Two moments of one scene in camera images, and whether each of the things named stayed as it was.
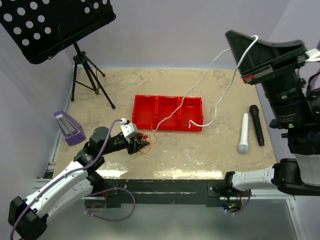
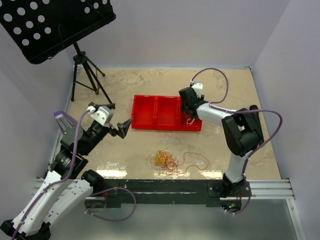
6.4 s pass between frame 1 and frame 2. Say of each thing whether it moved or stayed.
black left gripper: moved
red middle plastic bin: stayed
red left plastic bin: stayed
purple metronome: stayed
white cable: moved
